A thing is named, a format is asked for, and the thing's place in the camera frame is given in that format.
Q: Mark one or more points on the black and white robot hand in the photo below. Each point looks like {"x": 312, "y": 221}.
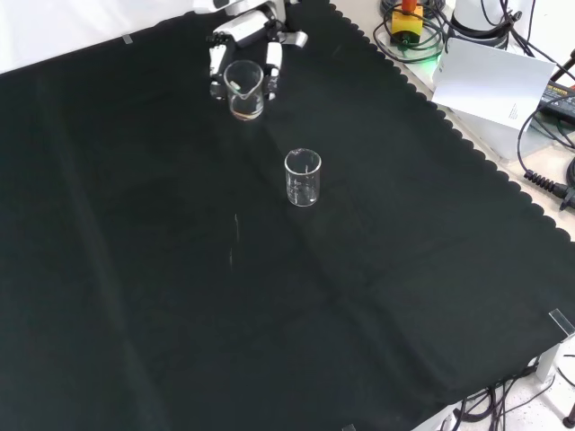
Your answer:
{"x": 247, "y": 29}

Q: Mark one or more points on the clear glass beaker with spout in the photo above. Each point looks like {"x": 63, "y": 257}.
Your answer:
{"x": 245, "y": 96}

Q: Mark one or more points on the clear glass graduated beaker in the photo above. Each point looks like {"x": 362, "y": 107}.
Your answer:
{"x": 303, "y": 188}

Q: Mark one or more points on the grey tape strip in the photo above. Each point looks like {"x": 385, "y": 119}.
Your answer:
{"x": 128, "y": 40}

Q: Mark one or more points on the yellow stop button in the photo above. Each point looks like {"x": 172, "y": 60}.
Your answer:
{"x": 406, "y": 24}

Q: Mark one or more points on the black bench cloth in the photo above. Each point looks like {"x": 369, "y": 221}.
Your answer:
{"x": 135, "y": 224}

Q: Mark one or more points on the pale board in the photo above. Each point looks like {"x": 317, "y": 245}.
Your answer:
{"x": 489, "y": 76}

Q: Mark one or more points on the black tripod leg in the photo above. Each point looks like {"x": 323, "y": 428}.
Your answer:
{"x": 563, "y": 69}

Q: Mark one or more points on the black power adapter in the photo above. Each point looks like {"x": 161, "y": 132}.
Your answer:
{"x": 559, "y": 99}

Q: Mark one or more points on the white bench leg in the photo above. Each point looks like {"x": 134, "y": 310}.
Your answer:
{"x": 550, "y": 359}

